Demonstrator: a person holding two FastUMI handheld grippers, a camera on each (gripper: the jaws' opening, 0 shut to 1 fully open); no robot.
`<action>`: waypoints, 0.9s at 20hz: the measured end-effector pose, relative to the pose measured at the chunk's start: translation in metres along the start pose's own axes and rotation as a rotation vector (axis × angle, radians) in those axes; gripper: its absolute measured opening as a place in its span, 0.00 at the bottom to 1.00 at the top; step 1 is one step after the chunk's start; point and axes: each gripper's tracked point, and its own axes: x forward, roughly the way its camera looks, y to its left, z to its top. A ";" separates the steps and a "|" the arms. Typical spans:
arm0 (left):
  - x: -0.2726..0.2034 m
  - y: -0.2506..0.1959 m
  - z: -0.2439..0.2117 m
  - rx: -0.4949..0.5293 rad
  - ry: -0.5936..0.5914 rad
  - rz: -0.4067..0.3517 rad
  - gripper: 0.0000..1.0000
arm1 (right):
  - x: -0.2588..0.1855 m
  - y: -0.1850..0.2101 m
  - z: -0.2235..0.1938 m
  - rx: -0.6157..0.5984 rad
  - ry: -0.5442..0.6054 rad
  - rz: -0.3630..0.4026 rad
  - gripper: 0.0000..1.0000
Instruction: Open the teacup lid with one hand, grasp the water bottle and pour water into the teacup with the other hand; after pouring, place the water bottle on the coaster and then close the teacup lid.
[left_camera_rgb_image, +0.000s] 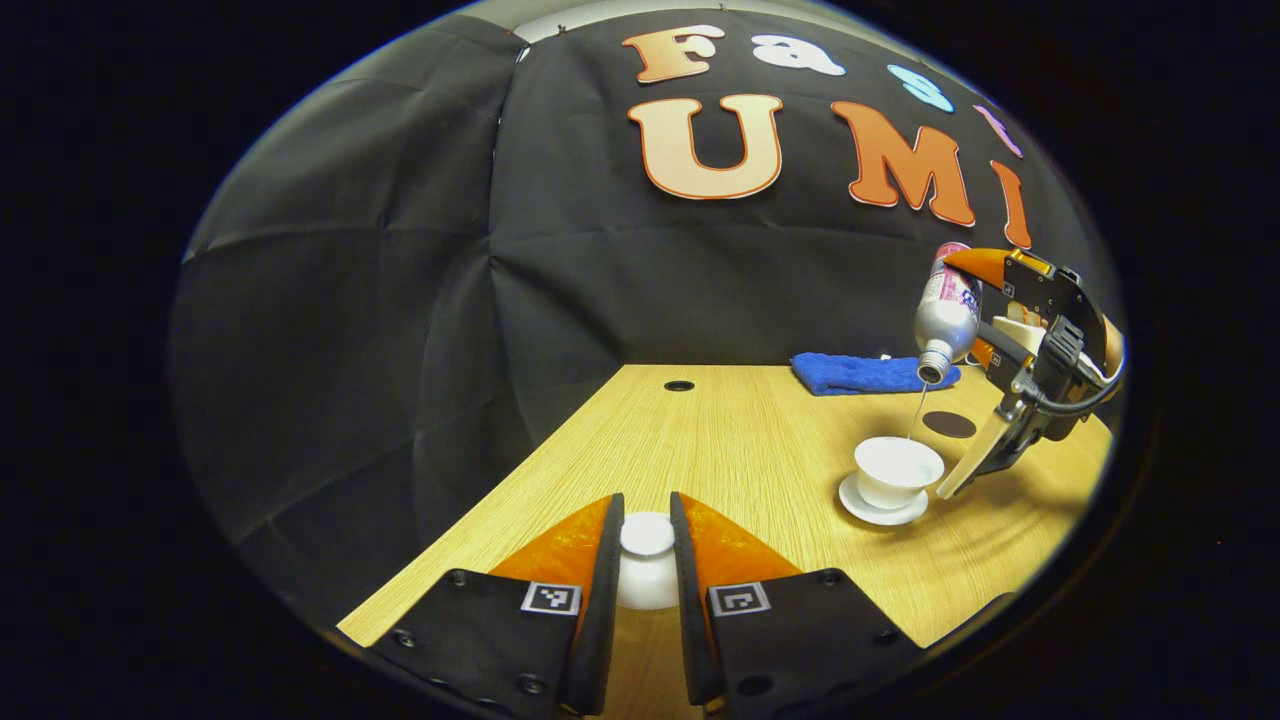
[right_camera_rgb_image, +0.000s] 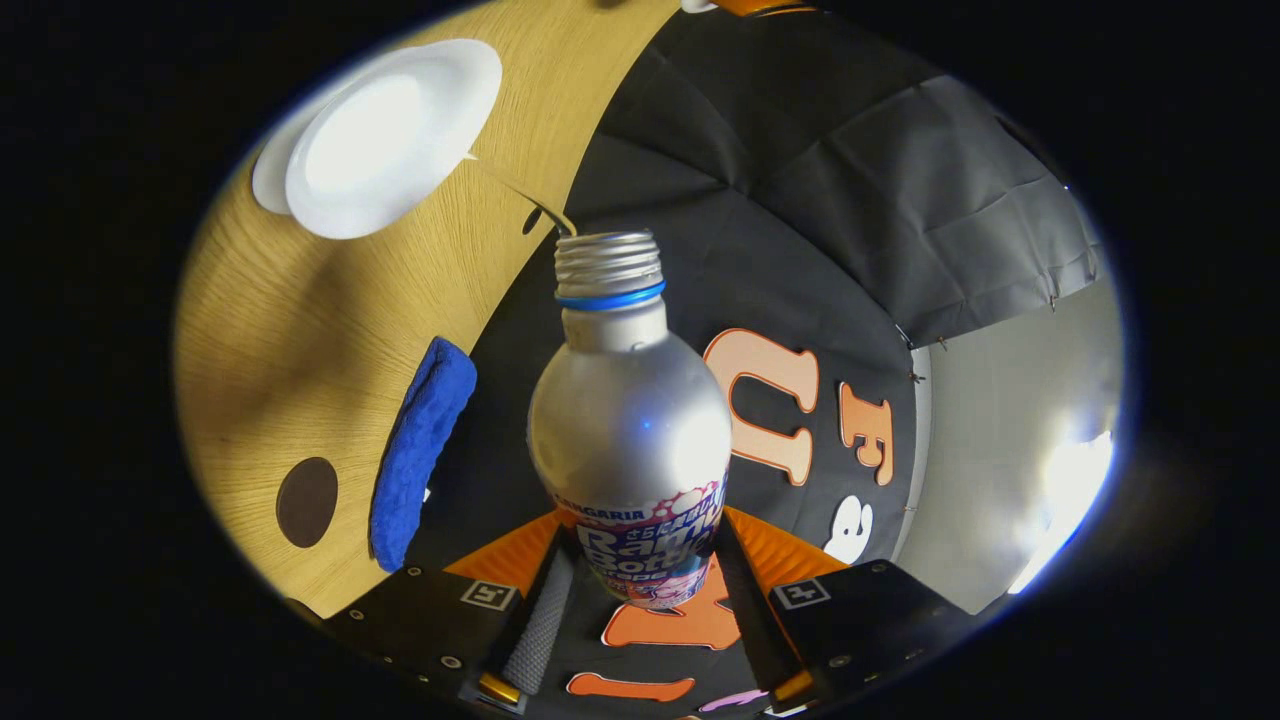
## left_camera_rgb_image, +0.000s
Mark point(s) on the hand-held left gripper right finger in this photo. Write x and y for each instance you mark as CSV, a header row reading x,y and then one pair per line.
x,y
692,640

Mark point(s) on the white saucer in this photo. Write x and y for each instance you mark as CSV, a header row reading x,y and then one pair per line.
x,y
880,515

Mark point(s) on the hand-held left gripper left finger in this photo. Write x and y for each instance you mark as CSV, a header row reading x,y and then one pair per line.
x,y
603,620

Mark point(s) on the white teacup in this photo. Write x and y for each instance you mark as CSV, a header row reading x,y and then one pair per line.
x,y
893,480

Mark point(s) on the blue towel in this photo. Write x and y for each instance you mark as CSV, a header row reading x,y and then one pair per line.
x,y
850,375

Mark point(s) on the silver water bottle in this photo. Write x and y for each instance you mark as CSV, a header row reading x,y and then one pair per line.
x,y
945,320

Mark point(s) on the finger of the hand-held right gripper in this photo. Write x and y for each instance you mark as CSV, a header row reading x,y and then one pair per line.
x,y
1005,362
1040,290

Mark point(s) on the dark round coaster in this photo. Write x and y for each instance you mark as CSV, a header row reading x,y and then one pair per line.
x,y
949,425

